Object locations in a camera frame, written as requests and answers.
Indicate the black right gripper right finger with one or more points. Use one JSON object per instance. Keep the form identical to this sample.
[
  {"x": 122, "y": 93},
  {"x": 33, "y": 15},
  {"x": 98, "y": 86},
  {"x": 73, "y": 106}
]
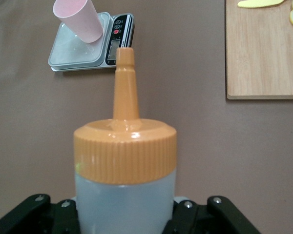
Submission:
[{"x": 215, "y": 219}]

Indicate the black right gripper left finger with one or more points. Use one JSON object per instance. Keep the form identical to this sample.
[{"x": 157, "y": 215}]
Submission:
[{"x": 34, "y": 217}]

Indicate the brown table cover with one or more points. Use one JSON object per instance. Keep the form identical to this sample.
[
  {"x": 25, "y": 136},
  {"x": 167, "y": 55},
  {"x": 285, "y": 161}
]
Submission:
[{"x": 27, "y": 122}]

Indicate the pink plastic cup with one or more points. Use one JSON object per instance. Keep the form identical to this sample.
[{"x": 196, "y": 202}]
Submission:
[{"x": 80, "y": 22}]

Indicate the wooden cutting board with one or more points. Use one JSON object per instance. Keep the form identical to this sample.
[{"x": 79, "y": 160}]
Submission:
[{"x": 258, "y": 61}]

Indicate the silver digital kitchen scale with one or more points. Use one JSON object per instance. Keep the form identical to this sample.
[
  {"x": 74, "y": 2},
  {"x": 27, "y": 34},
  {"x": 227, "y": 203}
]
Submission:
[{"x": 70, "y": 53}]

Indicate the translucent sauce bottle orange cap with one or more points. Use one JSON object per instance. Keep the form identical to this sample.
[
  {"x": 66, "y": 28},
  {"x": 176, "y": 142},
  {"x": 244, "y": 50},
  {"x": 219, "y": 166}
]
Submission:
[{"x": 124, "y": 156}]

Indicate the yellow plastic knife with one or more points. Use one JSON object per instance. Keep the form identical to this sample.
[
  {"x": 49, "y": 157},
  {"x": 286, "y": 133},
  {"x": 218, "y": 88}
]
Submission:
[{"x": 256, "y": 3}]

